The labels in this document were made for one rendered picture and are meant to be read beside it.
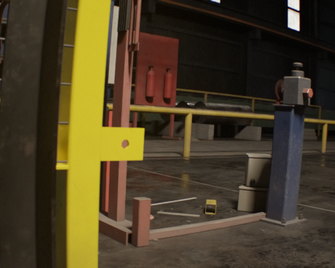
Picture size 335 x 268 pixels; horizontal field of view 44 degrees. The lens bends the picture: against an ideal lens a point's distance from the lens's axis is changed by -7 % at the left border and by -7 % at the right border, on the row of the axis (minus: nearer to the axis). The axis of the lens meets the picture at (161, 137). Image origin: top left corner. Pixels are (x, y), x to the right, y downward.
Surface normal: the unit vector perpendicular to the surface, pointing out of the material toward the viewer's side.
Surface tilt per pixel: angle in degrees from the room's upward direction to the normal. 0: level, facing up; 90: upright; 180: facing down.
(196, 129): 90
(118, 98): 90
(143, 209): 90
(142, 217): 90
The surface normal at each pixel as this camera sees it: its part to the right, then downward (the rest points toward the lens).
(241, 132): -0.79, -0.01
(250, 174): -0.08, 0.05
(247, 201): -0.40, 0.03
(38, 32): 0.61, 0.07
